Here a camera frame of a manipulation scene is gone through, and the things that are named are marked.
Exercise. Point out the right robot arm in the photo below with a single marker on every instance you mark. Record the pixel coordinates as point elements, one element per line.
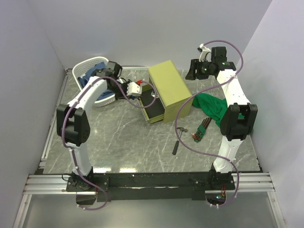
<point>227,77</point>

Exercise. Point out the olive green tool chest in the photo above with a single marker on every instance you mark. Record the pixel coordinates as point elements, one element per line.
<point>172,92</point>

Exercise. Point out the green cloth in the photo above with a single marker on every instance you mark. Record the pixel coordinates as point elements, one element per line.
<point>211,107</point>

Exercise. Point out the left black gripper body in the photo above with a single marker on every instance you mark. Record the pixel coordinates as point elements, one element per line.
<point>117,90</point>

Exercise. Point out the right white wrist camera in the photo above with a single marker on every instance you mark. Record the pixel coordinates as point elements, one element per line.
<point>204,51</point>

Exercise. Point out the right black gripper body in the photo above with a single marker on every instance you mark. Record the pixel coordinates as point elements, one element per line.
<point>203,69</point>

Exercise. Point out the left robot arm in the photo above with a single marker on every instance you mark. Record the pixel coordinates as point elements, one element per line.
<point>72,118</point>

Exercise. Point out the blue cloth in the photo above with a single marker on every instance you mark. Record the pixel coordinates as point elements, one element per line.
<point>84,80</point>

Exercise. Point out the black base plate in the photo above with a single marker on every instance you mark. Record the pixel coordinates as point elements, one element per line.
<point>149,186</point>

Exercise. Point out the black handled hammer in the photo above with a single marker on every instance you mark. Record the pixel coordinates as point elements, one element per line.
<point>181,130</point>

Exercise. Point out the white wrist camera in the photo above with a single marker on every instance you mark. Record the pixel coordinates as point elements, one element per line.
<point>133,90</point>
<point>204,51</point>

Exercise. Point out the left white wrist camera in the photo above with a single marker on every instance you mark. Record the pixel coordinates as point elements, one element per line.
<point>133,90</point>

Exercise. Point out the aluminium frame rail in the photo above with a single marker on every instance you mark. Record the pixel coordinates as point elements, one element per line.
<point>40,184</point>

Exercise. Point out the white plastic basket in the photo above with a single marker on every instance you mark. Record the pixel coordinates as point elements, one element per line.
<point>81,68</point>

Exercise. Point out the hex key set green holder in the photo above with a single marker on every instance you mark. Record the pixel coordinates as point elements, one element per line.
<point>201,130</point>

